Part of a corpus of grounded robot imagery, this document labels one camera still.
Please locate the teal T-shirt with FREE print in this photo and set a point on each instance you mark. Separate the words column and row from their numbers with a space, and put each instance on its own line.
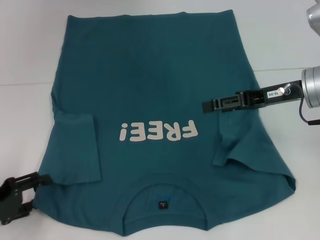
column 140, row 87

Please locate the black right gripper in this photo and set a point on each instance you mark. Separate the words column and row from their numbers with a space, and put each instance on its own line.
column 257, row 98

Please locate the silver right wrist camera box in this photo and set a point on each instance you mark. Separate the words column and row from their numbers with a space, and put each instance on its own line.
column 314, row 17

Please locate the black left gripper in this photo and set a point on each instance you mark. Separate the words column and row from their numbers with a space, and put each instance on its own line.
column 10, row 197

